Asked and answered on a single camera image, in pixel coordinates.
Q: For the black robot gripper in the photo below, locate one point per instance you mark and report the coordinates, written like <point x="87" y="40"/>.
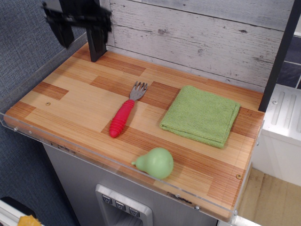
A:
<point x="63" y="14"/>

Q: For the green toy pear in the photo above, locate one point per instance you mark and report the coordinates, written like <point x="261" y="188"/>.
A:
<point x="158" y="163"/>

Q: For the red handled metal fork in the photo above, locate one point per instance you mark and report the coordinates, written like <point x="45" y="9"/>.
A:
<point x="119" y="120"/>

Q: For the dark right support post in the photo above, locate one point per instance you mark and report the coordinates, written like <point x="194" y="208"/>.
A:
<point x="281" y="54"/>

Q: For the yellow black object corner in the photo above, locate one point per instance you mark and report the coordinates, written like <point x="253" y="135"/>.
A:
<point x="14" y="213"/>

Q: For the grey metal cabinet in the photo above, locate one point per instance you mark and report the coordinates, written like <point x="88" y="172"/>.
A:
<point x="79" y="178"/>

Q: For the green folded towel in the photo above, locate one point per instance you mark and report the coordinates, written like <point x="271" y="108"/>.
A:
<point x="201" y="116"/>

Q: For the clear acrylic table guard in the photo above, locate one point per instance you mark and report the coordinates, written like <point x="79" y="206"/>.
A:
<point x="73" y="108"/>

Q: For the silver dispenser button panel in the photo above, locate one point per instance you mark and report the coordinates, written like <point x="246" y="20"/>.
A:
<point x="120" y="210"/>

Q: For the white ribbed appliance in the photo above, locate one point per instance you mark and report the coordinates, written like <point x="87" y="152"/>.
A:
<point x="278" y="148"/>

